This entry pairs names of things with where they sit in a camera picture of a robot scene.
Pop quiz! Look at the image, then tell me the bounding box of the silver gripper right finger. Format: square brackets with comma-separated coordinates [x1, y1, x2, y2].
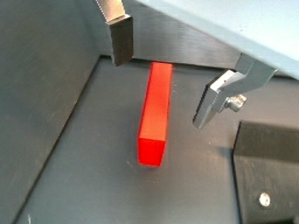
[193, 53, 277, 129]

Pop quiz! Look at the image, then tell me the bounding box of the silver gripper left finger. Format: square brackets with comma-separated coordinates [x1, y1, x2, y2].
[97, 0, 134, 66]

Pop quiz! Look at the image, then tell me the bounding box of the red double-square block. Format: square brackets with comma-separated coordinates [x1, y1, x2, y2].
[138, 62, 174, 166]

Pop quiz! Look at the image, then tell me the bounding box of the black curved stand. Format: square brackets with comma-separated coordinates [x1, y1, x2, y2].
[233, 121, 299, 224]

